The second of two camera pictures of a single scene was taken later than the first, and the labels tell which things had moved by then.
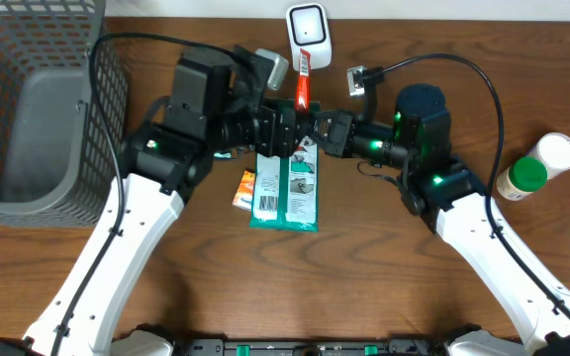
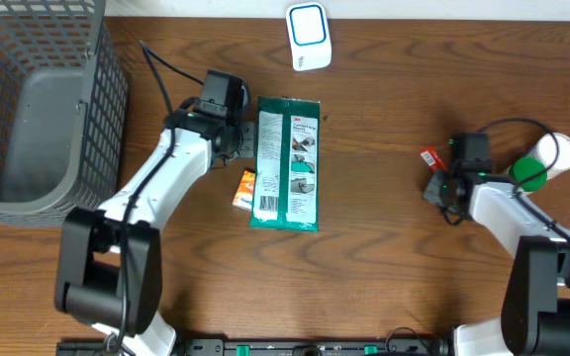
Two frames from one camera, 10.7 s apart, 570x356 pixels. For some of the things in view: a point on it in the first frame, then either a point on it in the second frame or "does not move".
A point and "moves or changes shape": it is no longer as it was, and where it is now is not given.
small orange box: (244, 195) does not move
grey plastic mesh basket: (38, 150) does not move
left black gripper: (268, 126) → (247, 150)
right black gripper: (337, 136) → (430, 192)
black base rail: (313, 347) does not move
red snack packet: (303, 82) moves or changes shape
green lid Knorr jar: (523, 176) does not move
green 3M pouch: (286, 188) does not move
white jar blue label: (558, 153) does not move
